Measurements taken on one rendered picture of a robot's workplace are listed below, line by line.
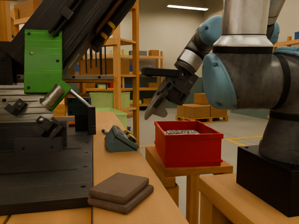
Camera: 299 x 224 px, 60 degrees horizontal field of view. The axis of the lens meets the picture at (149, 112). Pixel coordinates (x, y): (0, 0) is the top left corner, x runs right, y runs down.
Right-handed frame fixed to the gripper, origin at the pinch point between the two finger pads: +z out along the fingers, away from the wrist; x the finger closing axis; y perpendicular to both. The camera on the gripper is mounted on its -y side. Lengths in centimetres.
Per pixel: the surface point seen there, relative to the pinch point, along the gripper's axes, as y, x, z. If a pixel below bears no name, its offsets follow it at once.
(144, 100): 177, 867, -42
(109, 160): -4.6, -13.5, 15.2
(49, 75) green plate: -31.6, 8.1, 6.7
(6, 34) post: -74, 86, 6
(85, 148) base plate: -10.0, 0.4, 19.0
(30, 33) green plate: -44.1, 11.7, -1.1
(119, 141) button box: -3.7, -6.1, 10.8
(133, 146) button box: 0.8, -6.1, 9.6
